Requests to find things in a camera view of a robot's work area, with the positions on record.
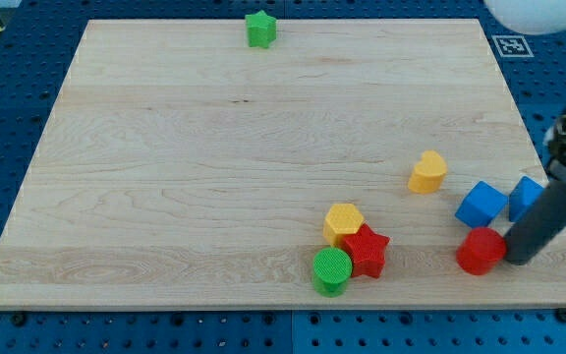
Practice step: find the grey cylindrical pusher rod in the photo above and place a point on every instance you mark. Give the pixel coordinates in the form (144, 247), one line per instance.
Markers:
(542, 221)

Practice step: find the blue cube block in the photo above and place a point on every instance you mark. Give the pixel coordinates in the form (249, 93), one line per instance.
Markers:
(481, 205)

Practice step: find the red star block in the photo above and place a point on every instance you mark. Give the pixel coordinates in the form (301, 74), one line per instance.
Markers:
(366, 250)

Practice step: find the green star block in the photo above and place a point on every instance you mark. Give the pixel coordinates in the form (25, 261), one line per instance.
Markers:
(261, 29)

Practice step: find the blue triangle block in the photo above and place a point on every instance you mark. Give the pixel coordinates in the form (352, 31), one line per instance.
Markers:
(522, 197)

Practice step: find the red cylinder block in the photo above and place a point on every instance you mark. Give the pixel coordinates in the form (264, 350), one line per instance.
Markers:
(482, 249)

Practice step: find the white fiducial marker tag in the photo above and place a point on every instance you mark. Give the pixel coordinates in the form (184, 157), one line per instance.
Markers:
(512, 46)

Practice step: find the yellow heart block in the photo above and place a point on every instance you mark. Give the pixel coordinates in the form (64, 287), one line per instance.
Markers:
(428, 173)

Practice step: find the wooden board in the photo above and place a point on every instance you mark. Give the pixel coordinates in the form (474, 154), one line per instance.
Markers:
(181, 169)

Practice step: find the yellow hexagon block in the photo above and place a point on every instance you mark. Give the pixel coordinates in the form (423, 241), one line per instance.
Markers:
(341, 220)

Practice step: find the green cylinder block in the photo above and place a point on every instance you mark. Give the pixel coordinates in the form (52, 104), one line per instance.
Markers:
(331, 270)

